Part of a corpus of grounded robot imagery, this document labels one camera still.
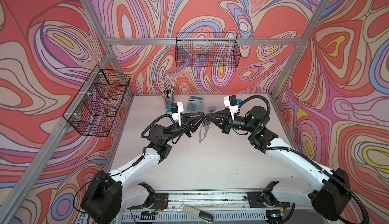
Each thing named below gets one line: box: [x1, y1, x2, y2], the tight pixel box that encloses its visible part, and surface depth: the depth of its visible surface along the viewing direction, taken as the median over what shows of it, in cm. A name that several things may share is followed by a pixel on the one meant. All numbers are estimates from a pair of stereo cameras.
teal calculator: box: [185, 94, 205, 113], surface depth 113 cm
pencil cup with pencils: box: [161, 86, 175, 112], surface depth 100 cm
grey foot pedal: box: [182, 204, 215, 224], surface depth 68 cm
